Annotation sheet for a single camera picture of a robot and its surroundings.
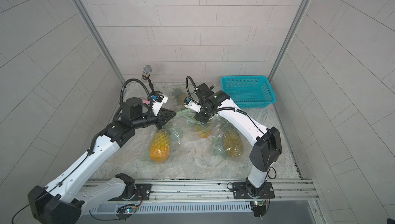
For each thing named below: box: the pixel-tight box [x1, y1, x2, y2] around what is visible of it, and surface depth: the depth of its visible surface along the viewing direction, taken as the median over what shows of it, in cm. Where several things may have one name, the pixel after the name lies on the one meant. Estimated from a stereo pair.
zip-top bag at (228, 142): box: [209, 115, 252, 162], surface depth 80 cm
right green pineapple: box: [222, 126, 244, 159], surface depth 79 cm
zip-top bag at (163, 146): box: [139, 125, 183, 165], surface depth 80 cm
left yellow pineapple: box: [149, 129, 171, 162], surface depth 78 cm
